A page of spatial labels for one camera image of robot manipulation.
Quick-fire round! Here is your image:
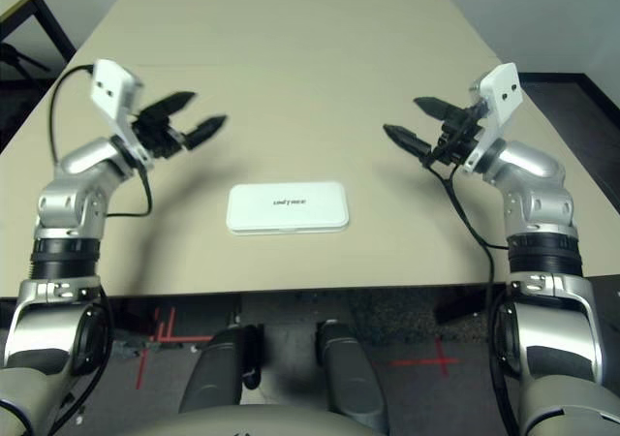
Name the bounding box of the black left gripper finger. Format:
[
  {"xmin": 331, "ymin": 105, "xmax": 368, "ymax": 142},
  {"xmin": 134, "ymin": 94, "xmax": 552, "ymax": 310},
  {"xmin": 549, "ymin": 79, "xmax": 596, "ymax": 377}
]
[
  {"xmin": 143, "ymin": 90, "xmax": 199, "ymax": 118},
  {"xmin": 185, "ymin": 113, "xmax": 230, "ymax": 151}
]

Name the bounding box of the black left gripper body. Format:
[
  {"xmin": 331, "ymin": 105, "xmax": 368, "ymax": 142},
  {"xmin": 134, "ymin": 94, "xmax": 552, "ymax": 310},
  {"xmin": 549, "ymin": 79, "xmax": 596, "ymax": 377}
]
[{"xmin": 130, "ymin": 108, "xmax": 189, "ymax": 162}]

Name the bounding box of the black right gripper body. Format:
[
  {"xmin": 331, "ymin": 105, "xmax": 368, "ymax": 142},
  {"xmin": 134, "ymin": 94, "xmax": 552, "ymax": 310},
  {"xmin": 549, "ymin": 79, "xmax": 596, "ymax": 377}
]
[{"xmin": 427, "ymin": 105, "xmax": 486, "ymax": 167}]

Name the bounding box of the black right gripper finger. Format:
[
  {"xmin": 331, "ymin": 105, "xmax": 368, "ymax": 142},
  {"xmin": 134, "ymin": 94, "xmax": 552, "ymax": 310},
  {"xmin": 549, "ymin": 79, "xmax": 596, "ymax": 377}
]
[
  {"xmin": 381, "ymin": 123, "xmax": 432, "ymax": 160},
  {"xmin": 412, "ymin": 95, "xmax": 467, "ymax": 124}
]

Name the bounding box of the white plastic pencil case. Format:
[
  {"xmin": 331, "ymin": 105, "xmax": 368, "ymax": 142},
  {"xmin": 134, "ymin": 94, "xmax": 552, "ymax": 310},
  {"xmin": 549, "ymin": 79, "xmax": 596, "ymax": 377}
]
[{"xmin": 225, "ymin": 179, "xmax": 352, "ymax": 237}]

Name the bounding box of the black tripod stand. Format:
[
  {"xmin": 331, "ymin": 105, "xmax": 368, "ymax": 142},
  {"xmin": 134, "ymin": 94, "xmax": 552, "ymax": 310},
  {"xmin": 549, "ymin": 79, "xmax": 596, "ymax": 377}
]
[{"xmin": 0, "ymin": 42, "xmax": 53, "ymax": 89}]

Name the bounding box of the dark table underframe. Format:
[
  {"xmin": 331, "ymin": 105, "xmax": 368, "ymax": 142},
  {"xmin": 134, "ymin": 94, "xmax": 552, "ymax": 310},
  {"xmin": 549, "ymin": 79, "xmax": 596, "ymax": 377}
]
[{"xmin": 0, "ymin": 285, "xmax": 510, "ymax": 331}]

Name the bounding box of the grey robot right leg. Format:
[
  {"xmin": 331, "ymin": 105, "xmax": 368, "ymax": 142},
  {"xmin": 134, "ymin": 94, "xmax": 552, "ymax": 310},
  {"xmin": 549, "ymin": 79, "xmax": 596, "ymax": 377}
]
[{"xmin": 313, "ymin": 318, "xmax": 389, "ymax": 433}]

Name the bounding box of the grey robot leg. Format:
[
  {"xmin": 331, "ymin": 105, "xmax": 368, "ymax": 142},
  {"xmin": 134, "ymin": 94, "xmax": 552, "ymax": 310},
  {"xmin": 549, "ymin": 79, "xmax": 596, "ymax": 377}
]
[
  {"xmin": 180, "ymin": 323, "xmax": 265, "ymax": 417},
  {"xmin": 313, "ymin": 318, "xmax": 389, "ymax": 433}
]

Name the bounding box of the grey robot left leg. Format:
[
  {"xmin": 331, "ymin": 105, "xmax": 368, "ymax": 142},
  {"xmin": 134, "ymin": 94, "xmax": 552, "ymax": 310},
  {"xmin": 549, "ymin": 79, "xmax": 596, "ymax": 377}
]
[{"xmin": 180, "ymin": 323, "xmax": 265, "ymax": 417}]

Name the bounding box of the beige robot torso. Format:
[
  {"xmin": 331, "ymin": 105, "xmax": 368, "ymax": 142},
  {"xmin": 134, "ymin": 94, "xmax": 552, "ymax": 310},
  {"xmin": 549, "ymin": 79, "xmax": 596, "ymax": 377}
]
[{"xmin": 134, "ymin": 403, "xmax": 389, "ymax": 436}]

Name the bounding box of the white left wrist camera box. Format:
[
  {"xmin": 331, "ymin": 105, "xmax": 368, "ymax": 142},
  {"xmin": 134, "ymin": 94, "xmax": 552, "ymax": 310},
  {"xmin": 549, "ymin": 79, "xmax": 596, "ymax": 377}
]
[{"xmin": 90, "ymin": 58, "xmax": 146, "ymax": 165}]

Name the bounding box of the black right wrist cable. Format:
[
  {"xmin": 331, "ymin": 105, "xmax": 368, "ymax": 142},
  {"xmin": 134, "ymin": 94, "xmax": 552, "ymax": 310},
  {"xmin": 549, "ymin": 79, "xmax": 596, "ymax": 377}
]
[{"xmin": 434, "ymin": 163, "xmax": 511, "ymax": 307}]

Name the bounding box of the beige side table black frame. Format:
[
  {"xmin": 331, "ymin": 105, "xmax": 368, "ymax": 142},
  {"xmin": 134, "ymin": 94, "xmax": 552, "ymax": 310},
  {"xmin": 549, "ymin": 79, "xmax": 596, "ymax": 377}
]
[{"xmin": 0, "ymin": 0, "xmax": 79, "ymax": 65}]

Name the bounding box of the grey metal floor bracket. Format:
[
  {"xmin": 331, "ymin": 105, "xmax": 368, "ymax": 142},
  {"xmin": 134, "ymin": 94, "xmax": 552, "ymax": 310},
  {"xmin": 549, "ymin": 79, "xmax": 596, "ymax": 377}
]
[{"xmin": 112, "ymin": 340, "xmax": 162, "ymax": 358}]

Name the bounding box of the black left shoulder cable bundle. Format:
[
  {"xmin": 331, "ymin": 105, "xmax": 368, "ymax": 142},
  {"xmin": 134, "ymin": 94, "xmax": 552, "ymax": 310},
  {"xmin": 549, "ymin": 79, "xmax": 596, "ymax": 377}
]
[{"xmin": 46, "ymin": 284, "xmax": 116, "ymax": 436}]

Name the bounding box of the black shoulder cable bundle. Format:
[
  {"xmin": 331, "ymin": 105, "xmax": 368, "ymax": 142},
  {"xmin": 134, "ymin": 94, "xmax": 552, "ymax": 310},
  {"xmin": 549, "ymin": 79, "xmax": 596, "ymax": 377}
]
[
  {"xmin": 485, "ymin": 284, "xmax": 530, "ymax": 436},
  {"xmin": 46, "ymin": 284, "xmax": 116, "ymax": 436}
]

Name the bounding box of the black right shoulder cable bundle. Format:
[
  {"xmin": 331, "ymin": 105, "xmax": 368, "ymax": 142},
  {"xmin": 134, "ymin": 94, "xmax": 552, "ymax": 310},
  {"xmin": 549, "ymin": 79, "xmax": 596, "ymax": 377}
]
[{"xmin": 485, "ymin": 284, "xmax": 530, "ymax": 436}]

